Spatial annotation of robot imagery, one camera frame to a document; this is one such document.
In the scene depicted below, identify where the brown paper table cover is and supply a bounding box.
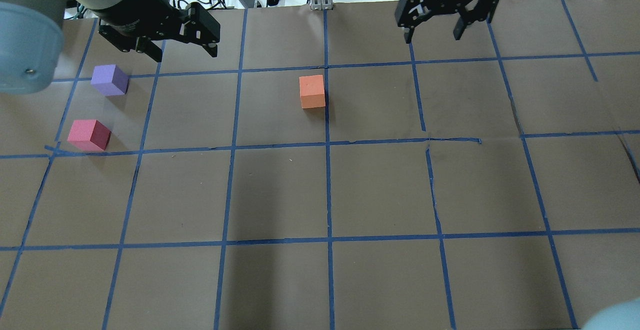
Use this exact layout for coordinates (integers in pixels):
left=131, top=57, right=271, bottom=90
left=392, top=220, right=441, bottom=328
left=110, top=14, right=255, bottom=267
left=0, top=0, right=640, bottom=330

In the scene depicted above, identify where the purple foam cube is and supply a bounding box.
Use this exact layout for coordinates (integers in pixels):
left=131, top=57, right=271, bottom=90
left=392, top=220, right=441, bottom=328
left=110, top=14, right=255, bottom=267
left=90, top=64, right=130, bottom=96

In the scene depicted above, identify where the orange foam cube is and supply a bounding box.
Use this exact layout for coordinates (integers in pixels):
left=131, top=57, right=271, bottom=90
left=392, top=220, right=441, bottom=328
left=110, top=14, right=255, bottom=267
left=298, top=74, right=326, bottom=109

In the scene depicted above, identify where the red foam cube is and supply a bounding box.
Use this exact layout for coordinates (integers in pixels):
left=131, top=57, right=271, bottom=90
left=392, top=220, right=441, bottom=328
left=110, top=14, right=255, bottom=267
left=67, top=120, right=112, bottom=152

